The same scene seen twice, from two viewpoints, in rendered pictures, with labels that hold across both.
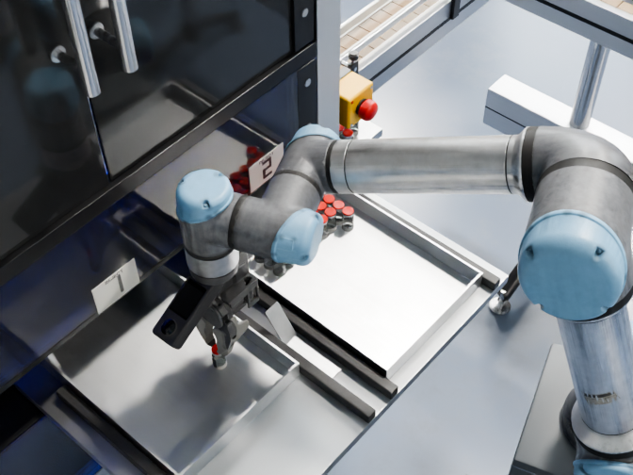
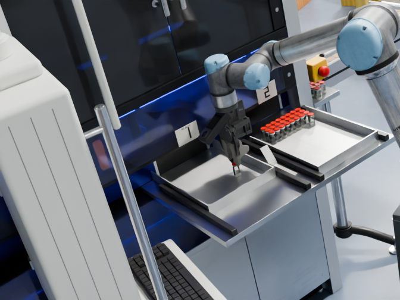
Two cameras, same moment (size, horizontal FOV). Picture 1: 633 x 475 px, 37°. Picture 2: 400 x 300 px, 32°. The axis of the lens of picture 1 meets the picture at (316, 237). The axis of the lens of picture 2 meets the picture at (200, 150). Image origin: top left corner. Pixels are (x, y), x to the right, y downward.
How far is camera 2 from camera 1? 106 cm
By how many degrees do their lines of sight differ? 26
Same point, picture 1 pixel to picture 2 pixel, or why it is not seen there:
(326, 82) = not seen: hidden behind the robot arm
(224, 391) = (237, 183)
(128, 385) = (193, 184)
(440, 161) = (317, 32)
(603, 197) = (371, 13)
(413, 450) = not seen: outside the picture
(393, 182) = (299, 48)
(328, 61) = not seen: hidden behind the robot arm
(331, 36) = (294, 25)
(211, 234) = (218, 78)
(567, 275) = (354, 44)
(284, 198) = (250, 60)
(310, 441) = (276, 197)
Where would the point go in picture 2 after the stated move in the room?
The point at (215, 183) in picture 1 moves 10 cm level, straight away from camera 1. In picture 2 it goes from (220, 56) to (222, 44)
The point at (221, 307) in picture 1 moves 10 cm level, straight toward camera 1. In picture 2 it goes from (230, 128) to (230, 144)
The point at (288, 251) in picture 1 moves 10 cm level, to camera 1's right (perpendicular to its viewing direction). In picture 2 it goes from (250, 78) to (285, 74)
